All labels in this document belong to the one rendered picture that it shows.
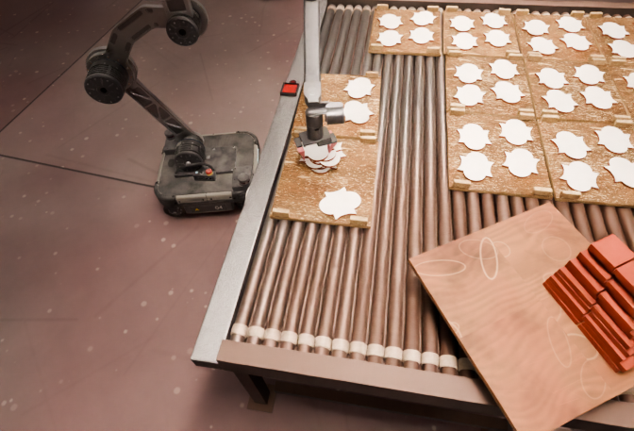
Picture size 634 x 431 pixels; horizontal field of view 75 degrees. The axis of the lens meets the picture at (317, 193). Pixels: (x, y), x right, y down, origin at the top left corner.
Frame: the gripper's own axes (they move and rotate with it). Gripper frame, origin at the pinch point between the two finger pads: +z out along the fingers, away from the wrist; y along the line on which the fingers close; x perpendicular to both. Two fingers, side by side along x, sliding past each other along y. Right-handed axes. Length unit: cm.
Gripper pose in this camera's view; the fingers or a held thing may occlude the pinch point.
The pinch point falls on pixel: (316, 154)
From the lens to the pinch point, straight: 152.0
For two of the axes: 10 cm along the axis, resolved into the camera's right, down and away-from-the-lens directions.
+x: -3.1, -7.2, 6.2
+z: 0.4, 6.4, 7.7
